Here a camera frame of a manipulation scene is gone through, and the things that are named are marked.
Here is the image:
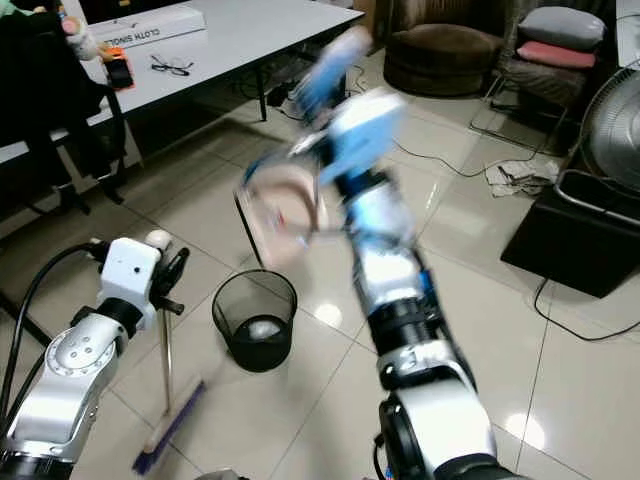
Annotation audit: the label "beige dustpan with blue handle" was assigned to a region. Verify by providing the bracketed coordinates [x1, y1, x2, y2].
[237, 24, 374, 270]

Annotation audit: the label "broom with purple bristles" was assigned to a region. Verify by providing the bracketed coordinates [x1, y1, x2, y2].
[132, 229, 207, 477]

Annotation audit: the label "black mesh waste bin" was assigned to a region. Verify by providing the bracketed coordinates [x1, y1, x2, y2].
[212, 269, 299, 374]

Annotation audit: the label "white table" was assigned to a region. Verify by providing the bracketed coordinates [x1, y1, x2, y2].
[0, 0, 367, 167]

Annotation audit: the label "brown round pouf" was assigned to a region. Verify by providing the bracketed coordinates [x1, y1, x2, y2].
[381, 21, 487, 99]

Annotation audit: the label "black eyeglasses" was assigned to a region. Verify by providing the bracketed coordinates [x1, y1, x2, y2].
[149, 54, 194, 78]

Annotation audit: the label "long white cardboard box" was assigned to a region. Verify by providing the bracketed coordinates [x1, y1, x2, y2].
[94, 4, 207, 50]

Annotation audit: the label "small orange device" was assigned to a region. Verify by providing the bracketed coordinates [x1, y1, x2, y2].
[105, 54, 134, 92]

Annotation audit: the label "crumpled grey rag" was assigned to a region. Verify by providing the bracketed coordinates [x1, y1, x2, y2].
[484, 159, 560, 197]

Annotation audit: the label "black jacket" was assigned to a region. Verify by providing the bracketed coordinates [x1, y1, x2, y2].
[0, 9, 133, 217]

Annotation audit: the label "rattan chair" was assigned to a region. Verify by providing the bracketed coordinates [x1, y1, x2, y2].
[468, 0, 623, 157]

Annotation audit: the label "pink cushion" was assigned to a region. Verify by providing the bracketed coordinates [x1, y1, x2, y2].
[516, 39, 599, 70]

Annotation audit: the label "grey cushion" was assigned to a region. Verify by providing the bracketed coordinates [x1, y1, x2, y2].
[517, 5, 609, 52]

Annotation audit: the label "black box stool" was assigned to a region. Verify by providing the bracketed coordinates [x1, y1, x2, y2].
[499, 169, 640, 300]

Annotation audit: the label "standing fan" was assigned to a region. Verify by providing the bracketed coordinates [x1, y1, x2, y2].
[574, 64, 640, 197]

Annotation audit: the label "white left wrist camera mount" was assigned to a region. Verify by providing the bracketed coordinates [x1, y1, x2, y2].
[105, 237, 167, 327]

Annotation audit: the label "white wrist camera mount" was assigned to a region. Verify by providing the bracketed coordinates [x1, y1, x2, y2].
[315, 87, 408, 187]
[105, 237, 167, 327]

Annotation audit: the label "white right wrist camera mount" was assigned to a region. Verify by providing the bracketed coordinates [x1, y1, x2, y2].
[315, 87, 408, 187]

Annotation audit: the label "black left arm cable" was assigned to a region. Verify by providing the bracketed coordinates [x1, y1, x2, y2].
[0, 243, 113, 443]

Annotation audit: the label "black floor cable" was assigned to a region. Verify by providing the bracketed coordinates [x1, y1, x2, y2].
[531, 277, 640, 344]

